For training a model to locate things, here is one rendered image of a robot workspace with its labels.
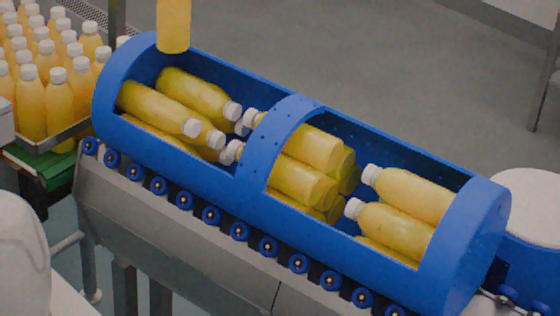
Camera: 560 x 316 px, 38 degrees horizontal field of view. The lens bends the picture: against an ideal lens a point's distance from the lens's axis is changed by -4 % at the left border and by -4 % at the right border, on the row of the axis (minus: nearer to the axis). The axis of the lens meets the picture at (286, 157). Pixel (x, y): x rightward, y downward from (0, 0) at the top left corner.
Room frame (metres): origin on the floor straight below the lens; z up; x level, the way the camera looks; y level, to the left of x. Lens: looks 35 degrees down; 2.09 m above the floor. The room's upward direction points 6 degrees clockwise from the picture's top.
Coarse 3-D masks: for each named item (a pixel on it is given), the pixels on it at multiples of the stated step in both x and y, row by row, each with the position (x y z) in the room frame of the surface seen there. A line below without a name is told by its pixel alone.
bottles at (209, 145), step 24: (216, 120) 1.59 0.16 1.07; (240, 120) 1.59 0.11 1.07; (192, 144) 1.52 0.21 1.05; (216, 144) 1.50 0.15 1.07; (360, 168) 1.46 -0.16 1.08; (336, 192) 1.38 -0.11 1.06; (312, 216) 1.31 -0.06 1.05; (336, 216) 1.40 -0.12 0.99; (360, 240) 1.22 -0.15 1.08; (408, 264) 1.16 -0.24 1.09
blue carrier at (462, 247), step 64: (128, 64) 1.55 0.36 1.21; (192, 64) 1.73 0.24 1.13; (128, 128) 1.47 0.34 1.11; (256, 128) 1.36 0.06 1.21; (320, 128) 1.54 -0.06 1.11; (192, 192) 1.40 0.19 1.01; (256, 192) 1.29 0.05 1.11; (320, 256) 1.22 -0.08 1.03; (384, 256) 1.14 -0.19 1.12; (448, 256) 1.10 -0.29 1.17
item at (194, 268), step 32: (128, 160) 1.60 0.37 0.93; (96, 192) 1.54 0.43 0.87; (96, 224) 1.58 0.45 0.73; (128, 224) 1.47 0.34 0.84; (160, 224) 1.44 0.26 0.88; (224, 224) 1.41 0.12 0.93; (128, 256) 1.56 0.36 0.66; (160, 256) 1.44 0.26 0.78; (192, 256) 1.37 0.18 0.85; (224, 256) 1.34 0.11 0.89; (288, 256) 1.33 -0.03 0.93; (192, 288) 1.42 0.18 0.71; (224, 288) 1.33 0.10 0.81; (256, 288) 1.29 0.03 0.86; (288, 288) 1.26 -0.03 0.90; (352, 288) 1.25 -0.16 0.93
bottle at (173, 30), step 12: (168, 0) 1.55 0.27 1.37; (180, 0) 1.56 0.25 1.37; (156, 12) 1.58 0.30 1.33; (168, 12) 1.55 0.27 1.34; (180, 12) 1.56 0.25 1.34; (156, 24) 1.58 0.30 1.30; (168, 24) 1.55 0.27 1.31; (180, 24) 1.56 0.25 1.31; (156, 36) 1.57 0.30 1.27; (168, 36) 1.55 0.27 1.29; (180, 36) 1.56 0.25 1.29; (168, 48) 1.55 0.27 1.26; (180, 48) 1.56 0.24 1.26
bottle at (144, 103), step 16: (128, 80) 1.59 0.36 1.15; (128, 96) 1.55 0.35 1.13; (144, 96) 1.54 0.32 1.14; (160, 96) 1.54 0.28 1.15; (128, 112) 1.54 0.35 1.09; (144, 112) 1.51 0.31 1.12; (160, 112) 1.50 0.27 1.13; (176, 112) 1.49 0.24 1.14; (160, 128) 1.49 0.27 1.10; (176, 128) 1.48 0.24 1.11
